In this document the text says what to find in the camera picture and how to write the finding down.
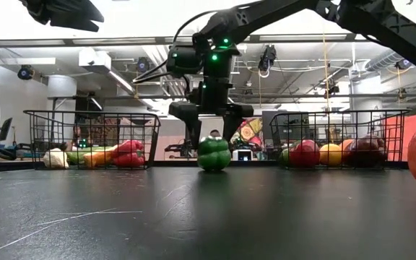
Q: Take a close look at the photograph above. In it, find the black table frame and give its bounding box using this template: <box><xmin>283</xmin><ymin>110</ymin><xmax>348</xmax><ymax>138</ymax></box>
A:
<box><xmin>0</xmin><ymin>160</ymin><xmax>416</xmax><ymax>173</ymax></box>

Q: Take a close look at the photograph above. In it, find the black monitor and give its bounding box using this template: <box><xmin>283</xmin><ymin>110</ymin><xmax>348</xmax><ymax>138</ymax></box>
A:
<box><xmin>0</xmin><ymin>117</ymin><xmax>14</xmax><ymax>142</ymax></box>

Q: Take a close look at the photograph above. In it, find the black wire basket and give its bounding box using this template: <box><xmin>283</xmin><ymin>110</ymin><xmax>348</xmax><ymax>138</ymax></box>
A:
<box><xmin>23</xmin><ymin>110</ymin><xmax>161</xmax><ymax>170</ymax></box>
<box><xmin>269</xmin><ymin>109</ymin><xmax>411</xmax><ymax>170</ymax></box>

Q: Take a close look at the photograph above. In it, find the yellow lemon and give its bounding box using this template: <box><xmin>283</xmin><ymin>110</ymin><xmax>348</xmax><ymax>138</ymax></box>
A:
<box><xmin>318</xmin><ymin>143</ymin><xmax>343</xmax><ymax>167</ymax></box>

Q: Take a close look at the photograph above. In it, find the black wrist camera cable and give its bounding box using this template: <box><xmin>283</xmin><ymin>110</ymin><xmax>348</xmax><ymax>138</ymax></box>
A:
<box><xmin>131</xmin><ymin>9</ymin><xmax>218</xmax><ymax>85</ymax></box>

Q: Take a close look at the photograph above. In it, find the colourful patterned tapestry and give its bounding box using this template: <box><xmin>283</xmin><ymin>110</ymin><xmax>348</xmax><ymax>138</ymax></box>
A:
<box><xmin>235</xmin><ymin>117</ymin><xmax>264</xmax><ymax>147</ymax></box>

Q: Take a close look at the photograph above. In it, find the black table mat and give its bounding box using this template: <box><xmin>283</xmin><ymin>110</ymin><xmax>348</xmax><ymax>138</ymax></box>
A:
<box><xmin>0</xmin><ymin>165</ymin><xmax>416</xmax><ymax>260</ymax></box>

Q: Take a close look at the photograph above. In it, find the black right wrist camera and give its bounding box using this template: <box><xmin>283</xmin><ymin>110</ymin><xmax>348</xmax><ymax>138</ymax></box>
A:
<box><xmin>166</xmin><ymin>43</ymin><xmax>204</xmax><ymax>76</ymax></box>

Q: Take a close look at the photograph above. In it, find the dark red apple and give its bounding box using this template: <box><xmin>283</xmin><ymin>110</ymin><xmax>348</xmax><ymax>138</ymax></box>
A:
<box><xmin>344</xmin><ymin>135</ymin><xmax>389</xmax><ymax>168</ymax></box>

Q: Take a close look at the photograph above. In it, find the red orange curtain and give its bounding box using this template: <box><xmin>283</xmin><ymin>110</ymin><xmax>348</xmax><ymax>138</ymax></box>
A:
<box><xmin>384</xmin><ymin>114</ymin><xmax>416</xmax><ymax>162</ymax></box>

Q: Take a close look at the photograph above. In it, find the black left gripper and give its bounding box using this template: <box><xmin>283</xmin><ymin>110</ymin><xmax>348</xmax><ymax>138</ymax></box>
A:
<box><xmin>19</xmin><ymin>0</ymin><xmax>105</xmax><ymax>33</ymax></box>

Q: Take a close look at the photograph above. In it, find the white garlic bulb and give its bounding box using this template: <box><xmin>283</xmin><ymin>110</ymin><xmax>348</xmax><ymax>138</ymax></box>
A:
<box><xmin>43</xmin><ymin>147</ymin><xmax>70</xmax><ymax>170</ymax></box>

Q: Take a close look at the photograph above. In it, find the silver ventilation duct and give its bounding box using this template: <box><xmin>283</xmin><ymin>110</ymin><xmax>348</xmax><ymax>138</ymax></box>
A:
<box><xmin>365</xmin><ymin>50</ymin><xmax>404</xmax><ymax>72</ymax></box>

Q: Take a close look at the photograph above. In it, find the green bell pepper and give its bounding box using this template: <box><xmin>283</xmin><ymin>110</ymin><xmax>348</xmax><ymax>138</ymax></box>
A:
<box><xmin>196</xmin><ymin>135</ymin><xmax>232</xmax><ymax>172</ymax></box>

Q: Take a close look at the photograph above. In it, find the red bell pepper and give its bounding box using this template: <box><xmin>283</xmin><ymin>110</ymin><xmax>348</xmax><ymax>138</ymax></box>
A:
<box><xmin>110</xmin><ymin>139</ymin><xmax>146</xmax><ymax>168</ymax></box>

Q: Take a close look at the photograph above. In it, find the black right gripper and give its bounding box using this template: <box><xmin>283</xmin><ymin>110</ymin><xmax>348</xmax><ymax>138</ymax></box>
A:
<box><xmin>168</xmin><ymin>35</ymin><xmax>255</xmax><ymax>150</ymax></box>

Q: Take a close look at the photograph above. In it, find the black ceiling-hung device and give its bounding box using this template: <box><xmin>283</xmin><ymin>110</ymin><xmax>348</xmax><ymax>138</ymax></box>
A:
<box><xmin>257</xmin><ymin>45</ymin><xmax>277</xmax><ymax>72</ymax></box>
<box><xmin>394</xmin><ymin>57</ymin><xmax>413</xmax><ymax>72</ymax></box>
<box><xmin>136</xmin><ymin>56</ymin><xmax>151</xmax><ymax>74</ymax></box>
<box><xmin>17</xmin><ymin>64</ymin><xmax>35</xmax><ymax>81</ymax></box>

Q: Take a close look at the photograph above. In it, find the white device with screen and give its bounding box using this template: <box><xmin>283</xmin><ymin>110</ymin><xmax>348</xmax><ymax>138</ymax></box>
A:
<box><xmin>232</xmin><ymin>149</ymin><xmax>254</xmax><ymax>162</ymax></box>

